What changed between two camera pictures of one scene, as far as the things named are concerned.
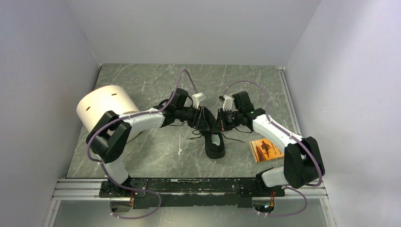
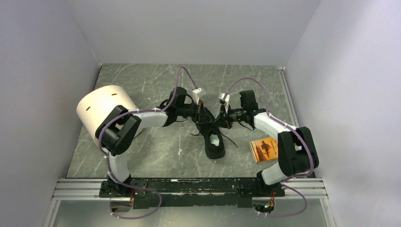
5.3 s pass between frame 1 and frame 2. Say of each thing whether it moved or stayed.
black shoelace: moved
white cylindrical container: stayed
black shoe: stayed
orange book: stayed
